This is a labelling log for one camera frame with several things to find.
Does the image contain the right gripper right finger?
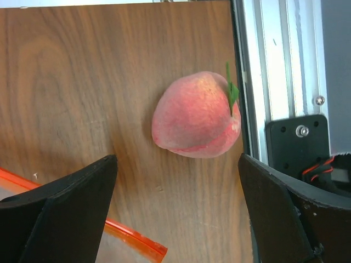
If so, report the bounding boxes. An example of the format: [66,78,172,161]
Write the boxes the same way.
[238,154,350,262]

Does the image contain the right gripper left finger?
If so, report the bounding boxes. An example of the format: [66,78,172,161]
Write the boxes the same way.
[1,155,118,262]

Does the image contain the clear zip top bag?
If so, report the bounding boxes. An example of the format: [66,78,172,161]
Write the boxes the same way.
[0,167,168,263]

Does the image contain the pink fake peach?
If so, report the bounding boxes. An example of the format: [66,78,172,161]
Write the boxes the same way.
[151,63,241,158]

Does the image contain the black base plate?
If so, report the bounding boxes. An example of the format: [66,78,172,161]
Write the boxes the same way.
[264,114,351,195]

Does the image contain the aluminium rail frame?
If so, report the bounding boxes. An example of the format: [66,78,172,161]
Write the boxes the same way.
[232,0,329,163]

